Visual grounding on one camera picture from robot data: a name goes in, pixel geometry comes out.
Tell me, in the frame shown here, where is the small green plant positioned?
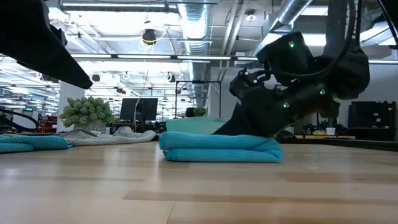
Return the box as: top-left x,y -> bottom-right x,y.
193,106 -> 208,118

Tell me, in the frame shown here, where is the teal plastic bin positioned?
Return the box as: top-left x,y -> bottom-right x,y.
165,116 -> 231,136

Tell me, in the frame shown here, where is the black computer monitor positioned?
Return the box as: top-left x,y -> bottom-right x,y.
119,97 -> 159,123

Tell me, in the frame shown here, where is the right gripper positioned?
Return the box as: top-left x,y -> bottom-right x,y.
213,67 -> 341,138

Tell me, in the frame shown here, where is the silver slanted ventilation duct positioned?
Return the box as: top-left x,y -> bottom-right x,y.
248,0 -> 314,57

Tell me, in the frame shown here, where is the black curved cable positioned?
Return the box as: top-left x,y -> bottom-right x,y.
0,107 -> 40,132

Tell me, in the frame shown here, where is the silver round ventilation duct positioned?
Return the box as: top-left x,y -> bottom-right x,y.
177,0 -> 213,108

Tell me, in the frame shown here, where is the grey microfiber towel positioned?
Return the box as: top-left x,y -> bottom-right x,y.
57,126 -> 157,147

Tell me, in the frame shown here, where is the artificial green potted plant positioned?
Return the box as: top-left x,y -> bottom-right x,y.
58,96 -> 115,134

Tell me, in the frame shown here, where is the teal microfiber towel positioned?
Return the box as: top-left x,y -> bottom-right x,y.
0,134 -> 74,154
159,131 -> 284,164

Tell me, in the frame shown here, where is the white building pillar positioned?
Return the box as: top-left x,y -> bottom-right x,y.
57,82 -> 86,133

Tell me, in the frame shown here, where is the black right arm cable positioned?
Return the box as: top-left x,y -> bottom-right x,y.
264,0 -> 363,82

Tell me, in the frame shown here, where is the black aluminium table frame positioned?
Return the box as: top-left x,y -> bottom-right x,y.
276,136 -> 398,152

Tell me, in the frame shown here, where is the round black ceiling device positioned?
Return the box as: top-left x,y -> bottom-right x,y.
142,28 -> 157,45

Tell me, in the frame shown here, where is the black shelf unit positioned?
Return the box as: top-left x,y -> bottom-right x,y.
347,100 -> 397,141

